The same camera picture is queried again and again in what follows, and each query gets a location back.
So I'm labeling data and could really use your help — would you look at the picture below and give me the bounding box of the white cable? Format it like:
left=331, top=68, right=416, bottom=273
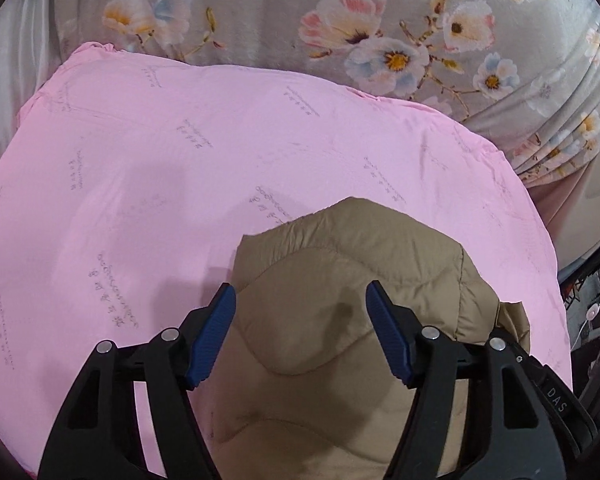
left=570, top=285, right=600, bottom=353

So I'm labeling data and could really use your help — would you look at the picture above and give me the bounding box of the grey floral blanket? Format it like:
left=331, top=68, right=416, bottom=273
left=55, top=0, right=600, bottom=188

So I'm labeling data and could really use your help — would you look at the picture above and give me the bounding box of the pale beige sheet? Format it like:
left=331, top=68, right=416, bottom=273
left=535, top=157, right=600, bottom=267

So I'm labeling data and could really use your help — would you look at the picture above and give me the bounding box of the white cloth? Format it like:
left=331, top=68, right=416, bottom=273
left=0, top=0, right=63, bottom=183

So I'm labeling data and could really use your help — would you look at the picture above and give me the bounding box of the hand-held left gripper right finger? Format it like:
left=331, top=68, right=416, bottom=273
left=366, top=280, right=571, bottom=480

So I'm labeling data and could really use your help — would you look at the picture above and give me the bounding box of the pink quilt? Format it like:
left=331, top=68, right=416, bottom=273
left=0, top=42, right=573, bottom=480

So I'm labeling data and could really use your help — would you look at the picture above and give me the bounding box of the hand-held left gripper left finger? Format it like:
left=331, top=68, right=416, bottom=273
left=39, top=282, right=237, bottom=480

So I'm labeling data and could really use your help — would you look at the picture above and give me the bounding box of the tan quilted jacket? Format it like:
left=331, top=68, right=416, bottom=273
left=207, top=197, right=531, bottom=480

